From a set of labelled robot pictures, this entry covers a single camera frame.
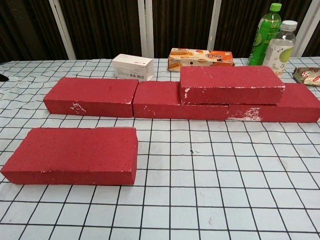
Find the red brick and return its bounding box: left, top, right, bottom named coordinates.
left=43, top=77, right=140, bottom=118
left=132, top=81, right=230, bottom=121
left=0, top=126, right=139, bottom=186
left=179, top=65, right=286, bottom=105
left=226, top=83, right=320, bottom=123

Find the orange snack box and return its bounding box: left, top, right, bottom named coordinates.
left=167, top=48, right=236, bottom=73

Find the white double frame pole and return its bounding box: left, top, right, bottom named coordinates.
left=137, top=0, right=155, bottom=59

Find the clear bottle white cap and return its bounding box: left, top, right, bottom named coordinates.
left=262, top=20, right=298, bottom=77

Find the white cardboard box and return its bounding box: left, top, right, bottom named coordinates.
left=111, top=53, right=154, bottom=82

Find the white pole with foot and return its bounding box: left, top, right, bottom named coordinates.
left=206, top=0, right=223, bottom=52

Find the gold foil snack pack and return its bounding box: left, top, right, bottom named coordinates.
left=292, top=66, right=320, bottom=87

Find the green drink bottle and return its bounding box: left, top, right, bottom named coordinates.
left=247, top=2, right=283, bottom=67

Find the dark pleated curtain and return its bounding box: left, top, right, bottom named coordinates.
left=0, top=0, right=320, bottom=63

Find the white checkered tablecloth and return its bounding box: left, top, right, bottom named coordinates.
left=0, top=57, right=320, bottom=240

